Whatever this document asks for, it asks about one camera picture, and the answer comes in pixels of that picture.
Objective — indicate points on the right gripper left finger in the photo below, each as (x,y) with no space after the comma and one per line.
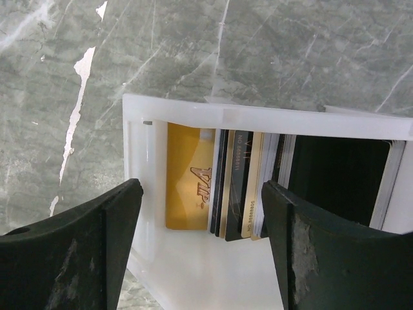
(75,259)

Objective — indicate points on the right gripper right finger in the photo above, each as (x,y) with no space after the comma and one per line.
(324,261)

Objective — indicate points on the white card tray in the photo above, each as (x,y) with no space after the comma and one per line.
(193,269)

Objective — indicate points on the white card stack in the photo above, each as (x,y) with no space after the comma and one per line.
(352,178)

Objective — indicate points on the black VIP credit card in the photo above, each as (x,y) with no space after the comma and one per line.
(235,177)

